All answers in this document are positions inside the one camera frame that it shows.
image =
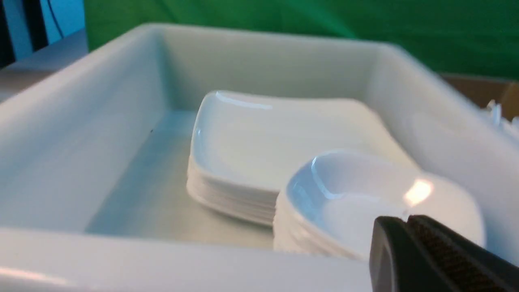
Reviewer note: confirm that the brown plastic bin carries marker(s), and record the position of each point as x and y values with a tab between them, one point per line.
481	90

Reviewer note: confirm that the stack of white bowls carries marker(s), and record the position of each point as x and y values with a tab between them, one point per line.
329	205

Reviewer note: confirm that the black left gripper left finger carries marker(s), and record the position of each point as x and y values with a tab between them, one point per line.
397	261

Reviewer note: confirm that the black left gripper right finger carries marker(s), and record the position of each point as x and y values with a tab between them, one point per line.
468	266

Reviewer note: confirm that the large white plastic tub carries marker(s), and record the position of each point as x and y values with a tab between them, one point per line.
94	161

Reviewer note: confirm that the pile of white spoons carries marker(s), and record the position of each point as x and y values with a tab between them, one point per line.
495	115

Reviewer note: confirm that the green cloth backdrop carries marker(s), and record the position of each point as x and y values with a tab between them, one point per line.
478	37

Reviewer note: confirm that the stack of white square plates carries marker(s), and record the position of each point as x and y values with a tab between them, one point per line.
245	147

